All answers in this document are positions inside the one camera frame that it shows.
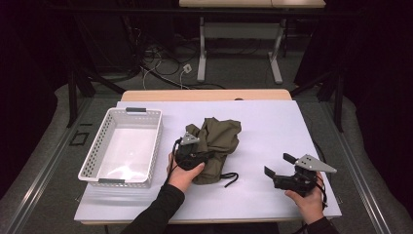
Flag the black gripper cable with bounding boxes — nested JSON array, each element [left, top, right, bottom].
[[165, 137, 183, 186], [316, 176, 329, 209]]

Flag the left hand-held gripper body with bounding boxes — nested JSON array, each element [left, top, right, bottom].
[[174, 131, 209, 172]]

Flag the bundle of black floor cables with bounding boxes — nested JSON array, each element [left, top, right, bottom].
[[139, 42, 228, 91]]

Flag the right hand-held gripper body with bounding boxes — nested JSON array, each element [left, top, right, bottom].
[[273, 153, 338, 198]]

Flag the olive green garment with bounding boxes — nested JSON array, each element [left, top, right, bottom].
[[184, 116, 243, 185]]

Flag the dark curtain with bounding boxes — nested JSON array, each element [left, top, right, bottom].
[[0, 0, 79, 199], [293, 0, 413, 209]]

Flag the black drawstring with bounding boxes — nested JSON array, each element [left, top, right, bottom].
[[219, 172, 240, 189]]

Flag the white perforated plastic basket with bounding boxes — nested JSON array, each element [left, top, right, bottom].
[[77, 106, 164, 189]]

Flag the person's left hand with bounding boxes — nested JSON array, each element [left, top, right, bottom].
[[166, 152, 207, 194]]

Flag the white-legged desk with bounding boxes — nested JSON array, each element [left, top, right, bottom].
[[178, 0, 326, 86]]

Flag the white floor cable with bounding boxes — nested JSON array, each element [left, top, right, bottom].
[[141, 59, 193, 91]]

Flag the black metal stand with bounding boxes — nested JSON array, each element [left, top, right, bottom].
[[290, 69, 345, 133], [66, 13, 126, 129]]

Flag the person's right hand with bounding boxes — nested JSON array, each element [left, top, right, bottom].
[[284, 172, 325, 226]]

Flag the white table mat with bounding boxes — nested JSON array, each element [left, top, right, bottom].
[[73, 99, 343, 222]]

